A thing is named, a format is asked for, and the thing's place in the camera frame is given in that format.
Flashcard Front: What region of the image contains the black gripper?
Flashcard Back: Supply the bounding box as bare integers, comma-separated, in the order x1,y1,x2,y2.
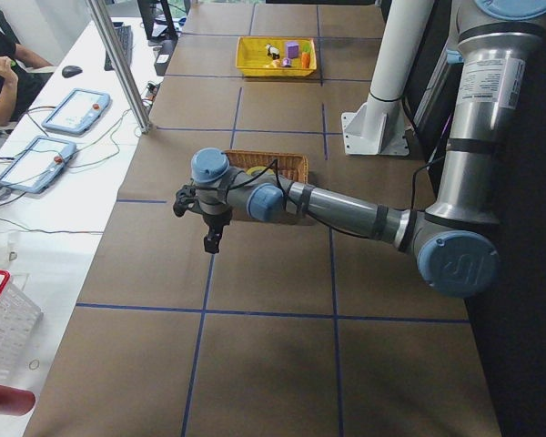
202,208,232,254

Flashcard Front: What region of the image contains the yellow tape roll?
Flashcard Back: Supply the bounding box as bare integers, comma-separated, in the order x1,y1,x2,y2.
246,166,274,177

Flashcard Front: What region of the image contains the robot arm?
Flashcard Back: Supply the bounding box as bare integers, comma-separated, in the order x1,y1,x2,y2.
173,1,546,298

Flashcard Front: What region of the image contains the brown wicker basket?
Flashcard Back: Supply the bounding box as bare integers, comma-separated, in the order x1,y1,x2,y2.
225,150,308,183

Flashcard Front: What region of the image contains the yellow wicker basket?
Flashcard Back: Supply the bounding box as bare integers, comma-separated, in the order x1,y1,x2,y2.
236,36,318,78

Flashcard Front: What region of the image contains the upper teach pendant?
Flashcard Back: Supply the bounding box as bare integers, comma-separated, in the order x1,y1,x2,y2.
41,88,111,136

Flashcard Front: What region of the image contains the teach pendant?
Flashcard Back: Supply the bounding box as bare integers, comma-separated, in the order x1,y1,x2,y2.
0,136,77,194
41,88,111,136

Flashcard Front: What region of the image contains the toy croissant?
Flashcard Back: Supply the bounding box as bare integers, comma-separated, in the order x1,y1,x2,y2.
264,59,282,68

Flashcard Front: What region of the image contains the lower teach pendant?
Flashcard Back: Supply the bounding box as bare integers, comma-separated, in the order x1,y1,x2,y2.
0,136,77,194

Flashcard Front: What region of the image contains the toy panda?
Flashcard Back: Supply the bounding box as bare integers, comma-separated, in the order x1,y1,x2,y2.
265,44,280,60

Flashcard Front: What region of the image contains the black power adapter box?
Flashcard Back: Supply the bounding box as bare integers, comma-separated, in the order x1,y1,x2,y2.
154,39,177,76

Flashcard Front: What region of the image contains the white pole with base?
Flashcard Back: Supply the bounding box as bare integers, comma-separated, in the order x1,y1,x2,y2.
341,0,434,157

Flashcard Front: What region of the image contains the purple foam block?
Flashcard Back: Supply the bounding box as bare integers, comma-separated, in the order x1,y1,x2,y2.
284,40,299,59

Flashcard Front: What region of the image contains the orange toy carrot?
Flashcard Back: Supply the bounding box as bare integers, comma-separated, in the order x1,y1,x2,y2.
300,44,311,69

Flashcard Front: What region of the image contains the black computer mouse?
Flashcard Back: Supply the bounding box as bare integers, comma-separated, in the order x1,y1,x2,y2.
61,66,83,78

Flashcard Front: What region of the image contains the black keyboard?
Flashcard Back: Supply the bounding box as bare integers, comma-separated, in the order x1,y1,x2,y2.
103,24,134,72

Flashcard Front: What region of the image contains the seated person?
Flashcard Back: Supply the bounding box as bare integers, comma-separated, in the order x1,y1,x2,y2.
0,31,52,127

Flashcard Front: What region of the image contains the red cylinder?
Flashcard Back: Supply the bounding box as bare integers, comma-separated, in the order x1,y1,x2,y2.
0,385,35,416

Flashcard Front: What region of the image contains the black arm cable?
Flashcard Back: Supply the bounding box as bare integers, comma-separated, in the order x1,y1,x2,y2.
188,157,447,238

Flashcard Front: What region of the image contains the aluminium frame post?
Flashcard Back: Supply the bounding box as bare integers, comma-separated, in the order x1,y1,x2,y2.
86,0,152,134

